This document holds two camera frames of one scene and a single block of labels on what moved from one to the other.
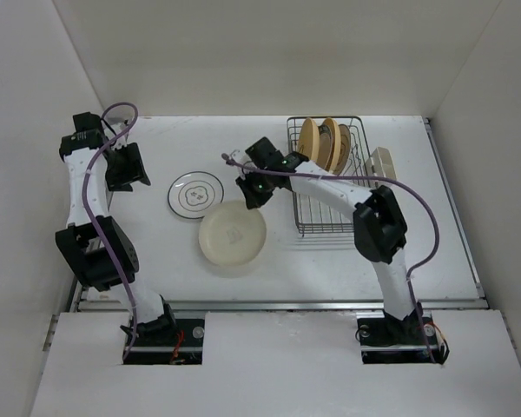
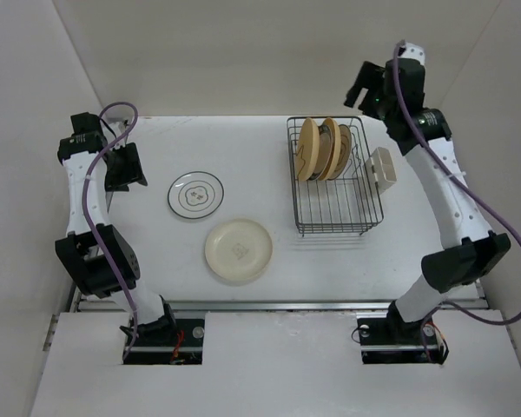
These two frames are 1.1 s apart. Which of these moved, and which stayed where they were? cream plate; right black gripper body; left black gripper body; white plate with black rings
Moved: cream plate; right black gripper body
Stayed: left black gripper body; white plate with black rings
